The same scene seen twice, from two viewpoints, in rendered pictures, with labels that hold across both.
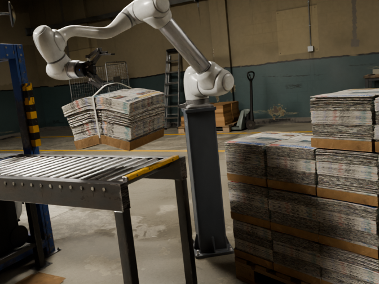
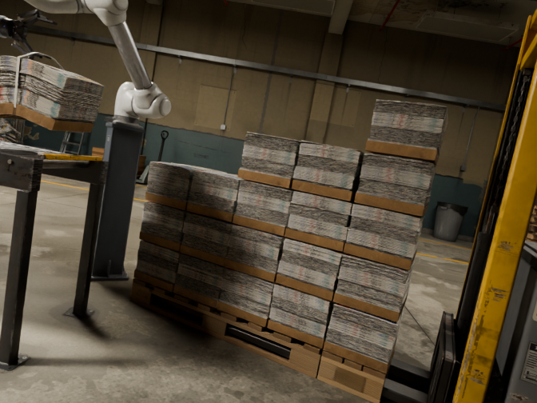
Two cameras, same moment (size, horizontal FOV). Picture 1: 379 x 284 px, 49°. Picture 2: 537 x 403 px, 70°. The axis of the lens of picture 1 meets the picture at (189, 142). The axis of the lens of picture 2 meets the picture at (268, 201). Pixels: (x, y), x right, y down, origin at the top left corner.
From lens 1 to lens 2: 32 cm
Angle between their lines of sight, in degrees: 27
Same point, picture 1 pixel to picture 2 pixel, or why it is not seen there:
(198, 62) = (141, 77)
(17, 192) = not seen: outside the picture
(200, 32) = (122, 79)
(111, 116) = (39, 86)
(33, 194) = not seen: outside the picture
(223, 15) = (150, 70)
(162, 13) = (118, 10)
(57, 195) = not seen: outside the picture
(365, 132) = (287, 170)
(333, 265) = (232, 287)
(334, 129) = (261, 165)
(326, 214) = (236, 241)
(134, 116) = (68, 93)
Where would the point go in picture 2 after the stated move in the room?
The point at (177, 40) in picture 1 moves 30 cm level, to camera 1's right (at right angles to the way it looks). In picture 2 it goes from (125, 45) to (180, 61)
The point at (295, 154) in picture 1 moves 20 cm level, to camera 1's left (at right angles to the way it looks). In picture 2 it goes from (220, 181) to (182, 176)
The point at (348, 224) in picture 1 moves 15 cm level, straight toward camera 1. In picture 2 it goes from (255, 250) to (256, 258)
